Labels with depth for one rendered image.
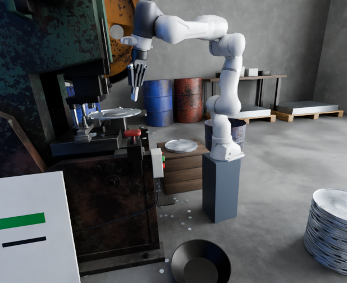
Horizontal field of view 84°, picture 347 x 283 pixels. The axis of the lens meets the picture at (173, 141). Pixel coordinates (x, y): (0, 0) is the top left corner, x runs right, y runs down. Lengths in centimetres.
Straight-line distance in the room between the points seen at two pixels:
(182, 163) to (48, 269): 104
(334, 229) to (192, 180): 96
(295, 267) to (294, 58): 494
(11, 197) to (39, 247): 26
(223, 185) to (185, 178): 46
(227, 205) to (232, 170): 25
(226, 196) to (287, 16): 479
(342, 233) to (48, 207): 137
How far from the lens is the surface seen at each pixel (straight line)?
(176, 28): 89
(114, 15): 154
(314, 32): 604
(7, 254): 126
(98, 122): 110
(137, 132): 80
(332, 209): 128
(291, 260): 137
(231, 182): 134
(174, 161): 159
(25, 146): 104
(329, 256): 137
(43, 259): 122
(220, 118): 124
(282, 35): 553
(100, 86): 108
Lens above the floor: 98
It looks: 19 degrees down
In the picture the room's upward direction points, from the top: 3 degrees counter-clockwise
